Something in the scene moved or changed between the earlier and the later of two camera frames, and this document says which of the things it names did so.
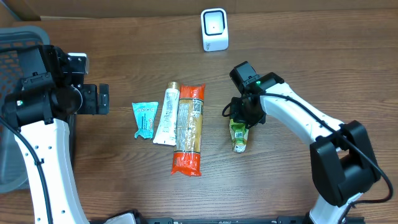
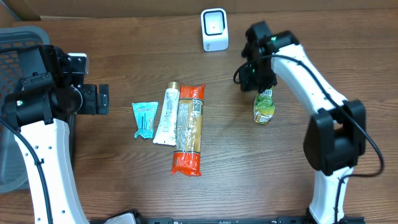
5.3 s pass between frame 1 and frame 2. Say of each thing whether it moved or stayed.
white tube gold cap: stayed
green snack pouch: moved
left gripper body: stayed
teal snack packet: stayed
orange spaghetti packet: stayed
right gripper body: moved
